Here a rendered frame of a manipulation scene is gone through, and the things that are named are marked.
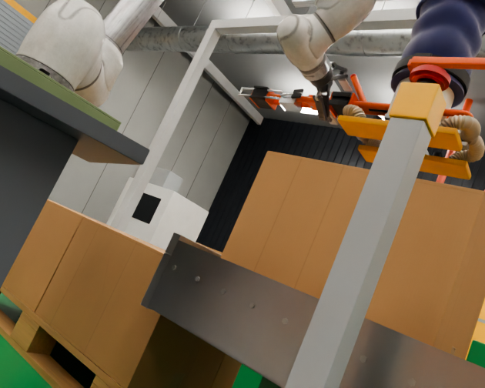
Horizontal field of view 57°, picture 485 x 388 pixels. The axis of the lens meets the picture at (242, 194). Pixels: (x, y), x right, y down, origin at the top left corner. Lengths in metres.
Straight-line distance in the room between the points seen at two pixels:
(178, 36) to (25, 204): 9.69
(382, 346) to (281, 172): 0.59
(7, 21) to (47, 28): 10.07
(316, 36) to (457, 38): 0.43
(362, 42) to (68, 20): 6.89
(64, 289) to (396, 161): 1.33
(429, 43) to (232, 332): 1.00
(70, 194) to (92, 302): 10.80
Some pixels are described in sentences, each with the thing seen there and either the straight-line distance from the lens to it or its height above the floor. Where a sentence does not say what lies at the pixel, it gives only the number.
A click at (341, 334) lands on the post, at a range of 0.73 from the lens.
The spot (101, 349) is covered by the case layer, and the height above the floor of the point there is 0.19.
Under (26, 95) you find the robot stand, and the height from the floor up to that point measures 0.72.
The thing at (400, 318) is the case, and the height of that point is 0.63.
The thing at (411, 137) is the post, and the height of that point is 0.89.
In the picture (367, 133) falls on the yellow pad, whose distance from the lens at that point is 1.39.
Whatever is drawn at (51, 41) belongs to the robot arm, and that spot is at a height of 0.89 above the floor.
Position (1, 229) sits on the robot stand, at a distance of 1.11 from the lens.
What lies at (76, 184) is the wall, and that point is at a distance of 12.40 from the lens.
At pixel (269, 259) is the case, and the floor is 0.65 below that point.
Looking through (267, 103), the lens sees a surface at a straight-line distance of 1.74.
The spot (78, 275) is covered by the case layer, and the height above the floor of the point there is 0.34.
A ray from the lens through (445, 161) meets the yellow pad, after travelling 1.43.
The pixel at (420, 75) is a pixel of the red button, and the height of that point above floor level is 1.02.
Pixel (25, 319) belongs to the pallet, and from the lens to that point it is 1.92.
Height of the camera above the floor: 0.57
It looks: 10 degrees up
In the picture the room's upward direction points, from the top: 24 degrees clockwise
